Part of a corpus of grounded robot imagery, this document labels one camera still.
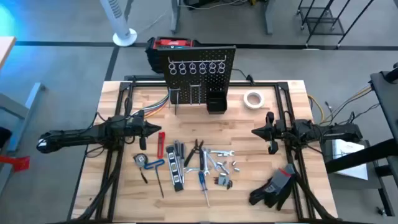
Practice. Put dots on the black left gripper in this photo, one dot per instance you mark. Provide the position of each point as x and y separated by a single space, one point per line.
136 127

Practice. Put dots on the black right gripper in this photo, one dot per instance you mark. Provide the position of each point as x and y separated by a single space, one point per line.
276 132

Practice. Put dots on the grey tape measure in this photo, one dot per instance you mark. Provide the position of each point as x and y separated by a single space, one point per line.
140 159

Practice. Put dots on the chrome combination wrench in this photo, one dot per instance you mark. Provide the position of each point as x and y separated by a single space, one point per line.
206 161
222 152
191 170
213 161

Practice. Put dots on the black torpedo level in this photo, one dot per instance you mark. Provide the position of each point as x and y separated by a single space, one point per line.
174 169

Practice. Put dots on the grey hex key set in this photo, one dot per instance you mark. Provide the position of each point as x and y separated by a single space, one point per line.
223 180

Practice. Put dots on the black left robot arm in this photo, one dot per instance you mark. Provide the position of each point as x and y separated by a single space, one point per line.
77 137

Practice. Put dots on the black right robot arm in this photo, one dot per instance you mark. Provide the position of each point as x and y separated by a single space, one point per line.
335 132

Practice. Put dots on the chrome double peg hook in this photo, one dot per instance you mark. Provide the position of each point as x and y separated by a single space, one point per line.
176 105
191 93

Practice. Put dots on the red utility knife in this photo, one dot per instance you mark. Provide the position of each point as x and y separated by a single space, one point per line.
161 146

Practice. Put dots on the white masking tape roll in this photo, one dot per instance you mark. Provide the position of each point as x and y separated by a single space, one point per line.
254 107

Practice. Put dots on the black grey work glove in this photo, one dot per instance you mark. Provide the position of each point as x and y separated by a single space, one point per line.
256 196
283 179

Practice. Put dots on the black pegboard bin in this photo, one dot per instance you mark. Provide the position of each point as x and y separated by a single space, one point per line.
216 107

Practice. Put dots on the black metal pegboard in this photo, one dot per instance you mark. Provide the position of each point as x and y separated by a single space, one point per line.
217 77

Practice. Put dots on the white paper booklet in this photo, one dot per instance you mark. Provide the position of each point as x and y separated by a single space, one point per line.
345 149

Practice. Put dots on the red black toolbox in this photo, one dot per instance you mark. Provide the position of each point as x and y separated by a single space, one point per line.
171 41

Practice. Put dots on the white tower fan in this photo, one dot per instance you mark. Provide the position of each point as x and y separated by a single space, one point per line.
124 38

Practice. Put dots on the grey side table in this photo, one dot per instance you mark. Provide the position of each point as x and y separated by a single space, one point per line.
351 184

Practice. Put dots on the grey desk leg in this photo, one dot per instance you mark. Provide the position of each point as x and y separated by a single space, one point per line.
175 15
270 15

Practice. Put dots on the black metal rack cart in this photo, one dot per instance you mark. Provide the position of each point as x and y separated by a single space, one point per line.
321 21

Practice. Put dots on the black equipment stand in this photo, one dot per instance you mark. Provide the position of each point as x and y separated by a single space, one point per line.
385 102

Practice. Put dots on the red plastic object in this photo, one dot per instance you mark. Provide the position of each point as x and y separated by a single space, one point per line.
18 163

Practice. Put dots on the grey metal bench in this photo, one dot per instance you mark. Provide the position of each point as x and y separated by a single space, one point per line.
12 107

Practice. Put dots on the wooden table top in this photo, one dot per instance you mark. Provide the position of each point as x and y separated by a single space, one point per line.
4 49

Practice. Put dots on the black aluminium table frame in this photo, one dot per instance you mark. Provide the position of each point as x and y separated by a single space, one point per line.
264 84

